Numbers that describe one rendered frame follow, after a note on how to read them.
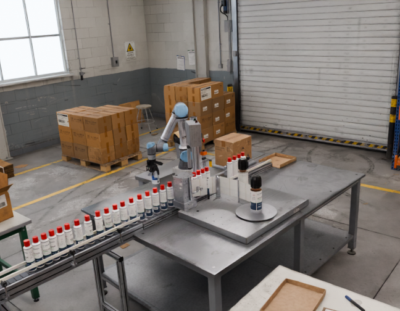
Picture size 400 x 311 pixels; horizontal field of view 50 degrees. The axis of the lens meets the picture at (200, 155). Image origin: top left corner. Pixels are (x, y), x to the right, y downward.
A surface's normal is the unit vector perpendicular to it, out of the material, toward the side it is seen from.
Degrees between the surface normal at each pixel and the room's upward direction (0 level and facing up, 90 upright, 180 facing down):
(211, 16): 90
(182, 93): 89
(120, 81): 90
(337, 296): 0
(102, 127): 90
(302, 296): 0
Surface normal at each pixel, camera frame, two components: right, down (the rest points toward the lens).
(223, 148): -0.69, 0.26
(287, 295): -0.05, -0.95
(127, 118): 0.79, 0.15
